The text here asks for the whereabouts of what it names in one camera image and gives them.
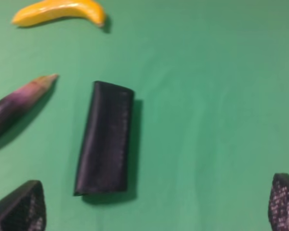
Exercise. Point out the black leather glasses case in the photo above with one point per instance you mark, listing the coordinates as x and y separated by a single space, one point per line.
103 158

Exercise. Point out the green tablecloth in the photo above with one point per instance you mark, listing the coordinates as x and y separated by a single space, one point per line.
211 113

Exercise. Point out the yellow banana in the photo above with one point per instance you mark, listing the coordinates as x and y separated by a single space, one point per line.
48 10

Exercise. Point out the purple eggplant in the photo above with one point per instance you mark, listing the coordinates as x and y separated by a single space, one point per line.
16 104

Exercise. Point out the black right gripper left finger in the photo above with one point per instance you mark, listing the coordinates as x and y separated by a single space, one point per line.
24 209

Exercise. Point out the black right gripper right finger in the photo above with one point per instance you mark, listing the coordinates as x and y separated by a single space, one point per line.
278 207

